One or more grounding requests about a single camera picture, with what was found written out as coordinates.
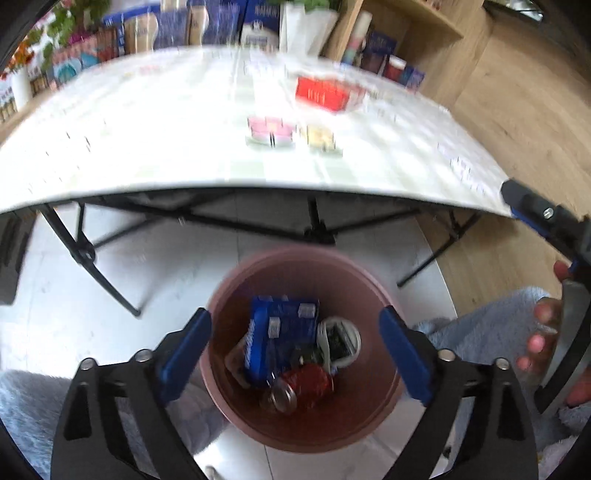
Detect blue coffee box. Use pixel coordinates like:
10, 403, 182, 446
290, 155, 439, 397
245, 296, 320, 383

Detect crushed red cola can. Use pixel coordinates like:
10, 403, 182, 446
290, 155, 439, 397
270, 364, 334, 414

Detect brown round trash bin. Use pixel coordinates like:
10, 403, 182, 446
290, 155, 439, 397
199, 246, 402, 453

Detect right hand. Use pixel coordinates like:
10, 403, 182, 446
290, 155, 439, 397
516, 260, 591, 409

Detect small blue purple box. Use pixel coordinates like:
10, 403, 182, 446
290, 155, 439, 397
400, 65, 425, 92

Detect wooden shelf unit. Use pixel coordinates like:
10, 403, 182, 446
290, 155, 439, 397
322, 0, 493, 108

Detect red cup white lid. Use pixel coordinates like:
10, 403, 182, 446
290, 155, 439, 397
383, 55, 407, 83

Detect dark brown cup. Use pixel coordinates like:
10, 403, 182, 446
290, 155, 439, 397
360, 46, 387, 75

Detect red cigarette pack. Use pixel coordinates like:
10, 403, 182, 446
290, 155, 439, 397
295, 76, 367, 112

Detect stack of pastel cups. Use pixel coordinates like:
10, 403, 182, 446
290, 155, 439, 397
341, 10, 373, 65

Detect red rose plant white pot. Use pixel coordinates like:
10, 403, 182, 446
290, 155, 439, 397
279, 1, 339, 58

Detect striped planter box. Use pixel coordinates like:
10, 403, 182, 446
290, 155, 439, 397
51, 28, 119, 86

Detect lower left blue gold box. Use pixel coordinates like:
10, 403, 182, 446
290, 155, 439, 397
123, 12, 158, 55

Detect blue gold box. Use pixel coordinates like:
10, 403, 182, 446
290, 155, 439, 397
123, 12, 158, 55
187, 1, 243, 46

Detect lower right blue gold box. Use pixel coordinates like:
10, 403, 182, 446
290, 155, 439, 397
187, 1, 243, 46

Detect navy box white label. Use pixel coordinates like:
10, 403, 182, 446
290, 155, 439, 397
240, 0, 280, 51

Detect orange flowers white vase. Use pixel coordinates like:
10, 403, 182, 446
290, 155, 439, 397
1, 38, 35, 112

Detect pink blossom plant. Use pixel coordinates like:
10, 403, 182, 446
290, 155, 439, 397
46, 0, 111, 49

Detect black folding table frame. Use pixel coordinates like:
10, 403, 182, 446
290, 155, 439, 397
36, 186, 484, 318

